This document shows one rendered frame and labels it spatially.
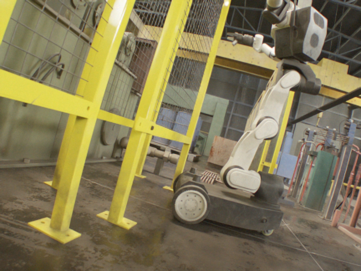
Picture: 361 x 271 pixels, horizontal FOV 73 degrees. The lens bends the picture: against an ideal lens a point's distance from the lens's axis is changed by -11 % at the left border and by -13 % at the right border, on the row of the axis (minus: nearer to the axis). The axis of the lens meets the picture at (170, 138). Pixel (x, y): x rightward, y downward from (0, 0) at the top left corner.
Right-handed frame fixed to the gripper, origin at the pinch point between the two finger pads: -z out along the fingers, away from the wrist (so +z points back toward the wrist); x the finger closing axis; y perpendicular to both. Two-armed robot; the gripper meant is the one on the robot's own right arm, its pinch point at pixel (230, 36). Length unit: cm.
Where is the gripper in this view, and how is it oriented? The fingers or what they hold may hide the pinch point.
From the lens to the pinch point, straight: 238.2
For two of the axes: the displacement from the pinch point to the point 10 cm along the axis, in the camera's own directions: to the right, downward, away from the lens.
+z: 9.3, 2.7, -2.4
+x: 2.3, 0.6, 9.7
